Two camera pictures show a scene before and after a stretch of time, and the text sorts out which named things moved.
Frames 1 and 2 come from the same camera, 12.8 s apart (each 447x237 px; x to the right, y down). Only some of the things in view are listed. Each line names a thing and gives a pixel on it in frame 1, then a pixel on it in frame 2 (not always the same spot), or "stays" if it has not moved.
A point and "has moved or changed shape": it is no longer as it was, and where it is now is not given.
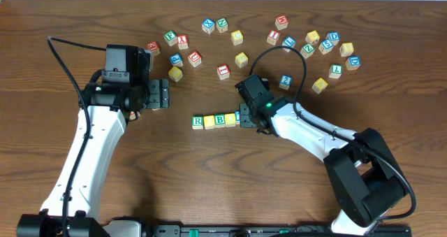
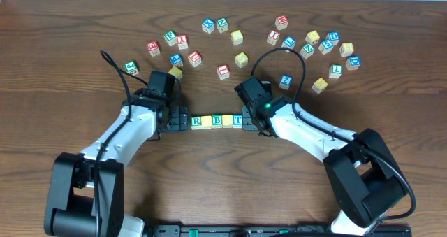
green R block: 197,122 stays
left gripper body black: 158,94 -> 178,118
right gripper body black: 245,115 stays
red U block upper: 195,59 stays
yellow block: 209,121 stays
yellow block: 230,119 has moved or changed shape
